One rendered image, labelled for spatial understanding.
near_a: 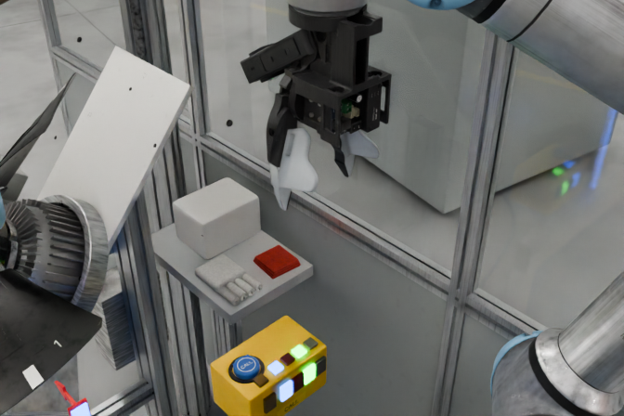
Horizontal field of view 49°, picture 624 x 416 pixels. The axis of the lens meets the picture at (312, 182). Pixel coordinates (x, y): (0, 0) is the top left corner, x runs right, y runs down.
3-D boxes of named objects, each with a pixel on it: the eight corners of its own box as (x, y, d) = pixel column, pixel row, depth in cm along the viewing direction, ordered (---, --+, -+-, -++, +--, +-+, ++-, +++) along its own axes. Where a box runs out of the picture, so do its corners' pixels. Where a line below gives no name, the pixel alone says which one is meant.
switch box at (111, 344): (149, 320, 177) (138, 253, 165) (170, 340, 172) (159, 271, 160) (97, 351, 169) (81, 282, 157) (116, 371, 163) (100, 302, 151)
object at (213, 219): (223, 205, 179) (219, 169, 173) (263, 232, 169) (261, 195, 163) (167, 232, 169) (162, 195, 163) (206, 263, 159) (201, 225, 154)
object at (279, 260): (280, 248, 164) (280, 241, 163) (301, 266, 159) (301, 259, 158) (253, 261, 160) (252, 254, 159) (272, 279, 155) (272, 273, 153)
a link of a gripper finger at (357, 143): (377, 193, 74) (357, 134, 67) (338, 172, 78) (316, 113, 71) (396, 175, 75) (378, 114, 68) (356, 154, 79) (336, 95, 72)
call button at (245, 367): (248, 357, 108) (248, 349, 107) (265, 371, 105) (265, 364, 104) (227, 370, 105) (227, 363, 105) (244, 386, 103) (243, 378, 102)
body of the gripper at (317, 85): (334, 155, 63) (337, 29, 57) (274, 123, 69) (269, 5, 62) (390, 128, 68) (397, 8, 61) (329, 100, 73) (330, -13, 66)
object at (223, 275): (224, 259, 161) (223, 252, 159) (265, 290, 152) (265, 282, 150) (193, 275, 156) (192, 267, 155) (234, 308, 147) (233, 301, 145)
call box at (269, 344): (287, 357, 121) (286, 312, 115) (327, 389, 115) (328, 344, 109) (214, 408, 112) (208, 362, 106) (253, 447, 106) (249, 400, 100)
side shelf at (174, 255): (219, 210, 182) (218, 201, 181) (313, 275, 160) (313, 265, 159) (140, 249, 169) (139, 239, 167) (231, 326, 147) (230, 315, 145)
